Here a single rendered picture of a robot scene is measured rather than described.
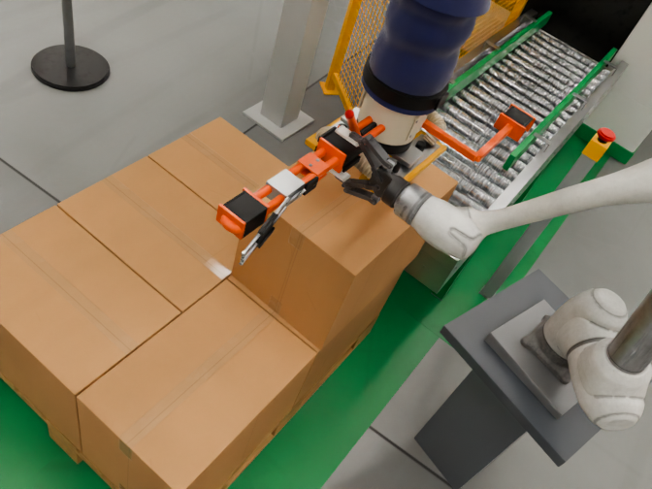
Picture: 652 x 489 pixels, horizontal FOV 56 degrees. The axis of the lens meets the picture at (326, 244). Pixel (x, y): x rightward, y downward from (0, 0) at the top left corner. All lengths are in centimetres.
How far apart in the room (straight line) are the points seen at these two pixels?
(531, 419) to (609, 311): 37
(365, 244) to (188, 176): 88
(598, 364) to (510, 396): 30
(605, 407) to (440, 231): 65
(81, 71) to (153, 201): 156
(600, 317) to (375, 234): 66
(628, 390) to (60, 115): 282
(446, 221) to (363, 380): 132
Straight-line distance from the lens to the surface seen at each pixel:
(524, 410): 192
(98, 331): 196
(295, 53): 329
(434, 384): 276
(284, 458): 242
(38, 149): 329
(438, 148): 189
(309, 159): 149
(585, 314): 187
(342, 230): 178
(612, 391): 176
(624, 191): 148
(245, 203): 133
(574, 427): 198
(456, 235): 144
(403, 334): 283
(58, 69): 373
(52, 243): 217
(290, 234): 177
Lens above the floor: 221
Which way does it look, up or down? 47 degrees down
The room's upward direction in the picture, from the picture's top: 21 degrees clockwise
